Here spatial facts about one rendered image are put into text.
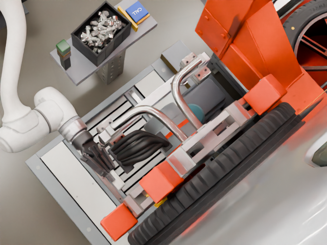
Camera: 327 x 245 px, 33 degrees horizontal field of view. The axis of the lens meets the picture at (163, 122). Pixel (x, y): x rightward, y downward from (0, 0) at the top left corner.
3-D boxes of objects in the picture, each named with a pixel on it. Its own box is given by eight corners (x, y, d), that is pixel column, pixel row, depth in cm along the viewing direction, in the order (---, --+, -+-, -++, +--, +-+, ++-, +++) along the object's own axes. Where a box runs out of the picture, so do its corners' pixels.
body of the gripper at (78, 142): (80, 139, 201) (96, 158, 200) (66, 146, 194) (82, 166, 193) (91, 126, 197) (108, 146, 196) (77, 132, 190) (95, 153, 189)
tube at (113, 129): (147, 181, 159) (151, 174, 149) (104, 130, 161) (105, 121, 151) (192, 143, 164) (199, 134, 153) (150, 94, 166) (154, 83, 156)
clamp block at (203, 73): (197, 86, 177) (200, 81, 172) (178, 65, 178) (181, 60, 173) (208, 77, 178) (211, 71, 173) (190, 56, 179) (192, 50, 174)
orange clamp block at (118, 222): (137, 223, 172) (115, 242, 169) (121, 203, 173) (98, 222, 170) (138, 221, 165) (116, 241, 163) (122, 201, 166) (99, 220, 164)
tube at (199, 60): (198, 138, 164) (205, 130, 154) (155, 90, 166) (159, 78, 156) (240, 102, 169) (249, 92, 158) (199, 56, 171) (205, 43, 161)
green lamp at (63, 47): (62, 56, 203) (62, 52, 200) (55, 48, 204) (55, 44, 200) (71, 50, 204) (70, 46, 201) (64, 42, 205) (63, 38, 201)
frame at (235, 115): (130, 226, 195) (142, 210, 142) (118, 212, 195) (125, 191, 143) (240, 131, 208) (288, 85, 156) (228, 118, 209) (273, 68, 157)
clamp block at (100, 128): (114, 153, 168) (115, 149, 163) (95, 130, 169) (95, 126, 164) (127, 142, 169) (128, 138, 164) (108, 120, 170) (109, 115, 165)
